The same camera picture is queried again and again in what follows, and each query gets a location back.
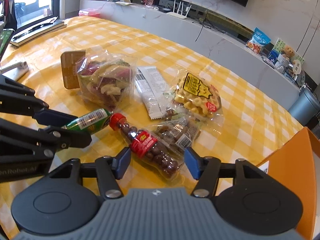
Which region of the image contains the orange cardboard box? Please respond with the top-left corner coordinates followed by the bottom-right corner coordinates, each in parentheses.
top-left (258, 127), bottom-right (319, 239)

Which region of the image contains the black notebook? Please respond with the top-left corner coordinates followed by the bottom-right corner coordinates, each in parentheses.
top-left (10, 20), bottom-right (67, 47)

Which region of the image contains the mixed veggie chips bag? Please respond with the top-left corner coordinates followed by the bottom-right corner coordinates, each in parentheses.
top-left (60, 49), bottom-right (137, 112)

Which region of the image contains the green candy tube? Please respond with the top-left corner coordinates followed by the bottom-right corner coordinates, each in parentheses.
top-left (62, 108), bottom-right (113, 135)

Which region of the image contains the white wifi router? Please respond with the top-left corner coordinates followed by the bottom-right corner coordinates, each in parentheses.
top-left (167, 0), bottom-right (192, 20)

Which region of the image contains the yellow checkered tablecloth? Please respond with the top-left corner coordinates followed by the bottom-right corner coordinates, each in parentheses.
top-left (0, 15), bottom-right (304, 239)

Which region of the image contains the teddy bear in pot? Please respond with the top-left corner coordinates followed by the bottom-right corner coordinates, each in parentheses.
top-left (274, 45), bottom-right (295, 74)

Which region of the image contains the grey metal trash bin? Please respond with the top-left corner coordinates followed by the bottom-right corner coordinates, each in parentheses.
top-left (289, 88), bottom-right (319, 126)

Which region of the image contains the white marble tv cabinet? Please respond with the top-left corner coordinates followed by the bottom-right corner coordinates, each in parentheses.
top-left (80, 0), bottom-right (299, 109)

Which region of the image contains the pink tissue box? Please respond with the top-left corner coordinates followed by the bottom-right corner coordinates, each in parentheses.
top-left (78, 8), bottom-right (100, 18)

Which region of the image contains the blue snack bag on cabinet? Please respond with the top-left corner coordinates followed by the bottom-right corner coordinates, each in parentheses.
top-left (246, 28), bottom-right (271, 54)

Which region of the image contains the white printed snack packet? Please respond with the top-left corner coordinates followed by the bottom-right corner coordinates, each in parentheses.
top-left (135, 66), bottom-right (169, 120)

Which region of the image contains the waffle snack packet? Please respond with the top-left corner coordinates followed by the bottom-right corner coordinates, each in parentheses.
top-left (163, 68), bottom-right (225, 127)

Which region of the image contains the chocolate beans bottle red cap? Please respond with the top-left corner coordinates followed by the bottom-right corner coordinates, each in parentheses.
top-left (109, 113), bottom-right (183, 179)

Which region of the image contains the brown nuts clear packet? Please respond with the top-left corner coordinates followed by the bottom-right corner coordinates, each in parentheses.
top-left (149, 108), bottom-right (201, 155)

